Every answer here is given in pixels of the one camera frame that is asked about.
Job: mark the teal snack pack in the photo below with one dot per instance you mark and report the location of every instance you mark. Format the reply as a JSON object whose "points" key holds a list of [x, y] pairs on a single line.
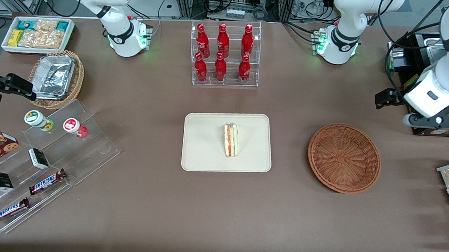
{"points": [[62, 26], [25, 24]]}

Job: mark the red cola bottle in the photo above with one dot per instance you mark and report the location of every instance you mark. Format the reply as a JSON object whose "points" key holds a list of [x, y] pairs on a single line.
{"points": [[203, 41], [244, 71], [200, 69], [220, 69], [223, 42], [247, 42]]}

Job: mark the aluminium equipment frame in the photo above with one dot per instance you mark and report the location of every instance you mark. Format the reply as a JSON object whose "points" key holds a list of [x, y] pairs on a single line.
{"points": [[184, 0]]}

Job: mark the triangle sandwich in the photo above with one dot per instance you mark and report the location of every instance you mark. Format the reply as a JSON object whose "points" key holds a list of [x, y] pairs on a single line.
{"points": [[231, 140]]}

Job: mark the yellow snack pack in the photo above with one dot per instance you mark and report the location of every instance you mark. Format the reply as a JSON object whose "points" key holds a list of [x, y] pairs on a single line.
{"points": [[15, 37]]}

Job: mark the brown round wicker basket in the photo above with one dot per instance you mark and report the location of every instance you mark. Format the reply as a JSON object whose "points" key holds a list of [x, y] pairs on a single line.
{"points": [[344, 158]]}

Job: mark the white power strip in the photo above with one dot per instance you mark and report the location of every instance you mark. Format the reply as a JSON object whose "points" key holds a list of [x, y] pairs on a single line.
{"points": [[235, 13]]}

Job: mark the white rectangular snack bin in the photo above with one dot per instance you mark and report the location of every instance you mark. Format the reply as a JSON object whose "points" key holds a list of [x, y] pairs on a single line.
{"points": [[70, 36]]}

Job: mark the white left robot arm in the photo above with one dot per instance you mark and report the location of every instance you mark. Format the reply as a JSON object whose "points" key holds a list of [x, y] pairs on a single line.
{"points": [[348, 16]]}

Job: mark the red lid strawberry cup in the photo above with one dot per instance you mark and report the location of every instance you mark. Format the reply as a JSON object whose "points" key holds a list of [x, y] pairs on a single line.
{"points": [[72, 125]]}

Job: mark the brown Snickers bar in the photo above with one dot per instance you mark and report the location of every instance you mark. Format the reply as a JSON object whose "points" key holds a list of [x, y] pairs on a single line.
{"points": [[8, 211], [46, 182]]}

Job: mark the clear acrylic bottle rack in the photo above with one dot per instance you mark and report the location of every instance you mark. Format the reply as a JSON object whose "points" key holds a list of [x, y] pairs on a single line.
{"points": [[229, 83]]}

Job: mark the green lid sunflower cup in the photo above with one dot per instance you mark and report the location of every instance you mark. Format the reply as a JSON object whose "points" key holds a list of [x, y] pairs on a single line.
{"points": [[35, 118]]}

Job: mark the light tan wicker basket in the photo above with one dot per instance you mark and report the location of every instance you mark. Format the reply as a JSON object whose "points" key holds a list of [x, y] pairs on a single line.
{"points": [[78, 80]]}

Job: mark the small black carton box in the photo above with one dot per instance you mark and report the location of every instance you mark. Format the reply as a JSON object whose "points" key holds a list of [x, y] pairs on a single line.
{"points": [[1, 181], [38, 158]]}

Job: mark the cream plastic serving tray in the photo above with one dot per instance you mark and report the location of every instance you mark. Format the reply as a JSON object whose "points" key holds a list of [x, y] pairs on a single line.
{"points": [[203, 140]]}

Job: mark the clear acrylic stepped shelf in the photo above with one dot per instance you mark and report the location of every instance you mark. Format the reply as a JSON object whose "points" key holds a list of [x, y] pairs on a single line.
{"points": [[88, 148]]}

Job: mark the silver foil pouch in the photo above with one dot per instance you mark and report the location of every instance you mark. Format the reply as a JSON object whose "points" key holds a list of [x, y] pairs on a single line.
{"points": [[54, 76]]}

